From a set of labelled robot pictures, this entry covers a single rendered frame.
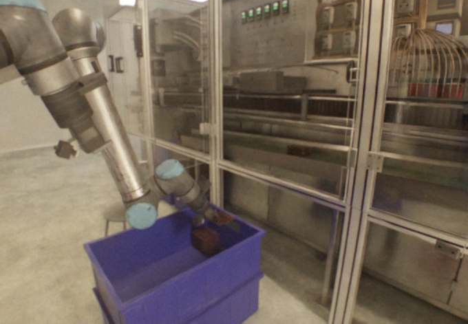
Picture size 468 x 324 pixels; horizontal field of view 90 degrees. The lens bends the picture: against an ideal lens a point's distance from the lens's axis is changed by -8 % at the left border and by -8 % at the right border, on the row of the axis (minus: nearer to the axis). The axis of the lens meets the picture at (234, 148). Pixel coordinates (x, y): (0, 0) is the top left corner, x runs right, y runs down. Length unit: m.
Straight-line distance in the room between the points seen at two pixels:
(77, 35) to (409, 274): 1.54
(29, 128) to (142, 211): 4.95
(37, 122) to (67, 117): 5.09
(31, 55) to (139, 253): 0.93
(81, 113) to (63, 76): 0.08
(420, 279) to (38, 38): 1.53
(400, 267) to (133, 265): 1.21
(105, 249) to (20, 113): 4.65
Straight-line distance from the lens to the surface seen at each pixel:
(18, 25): 0.54
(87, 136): 0.59
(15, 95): 5.63
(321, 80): 1.58
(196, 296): 1.01
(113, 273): 1.26
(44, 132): 5.69
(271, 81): 1.39
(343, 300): 1.26
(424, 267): 1.42
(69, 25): 0.80
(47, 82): 0.55
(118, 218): 1.70
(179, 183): 0.94
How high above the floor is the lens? 1.00
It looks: 13 degrees down
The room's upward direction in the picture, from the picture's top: straight up
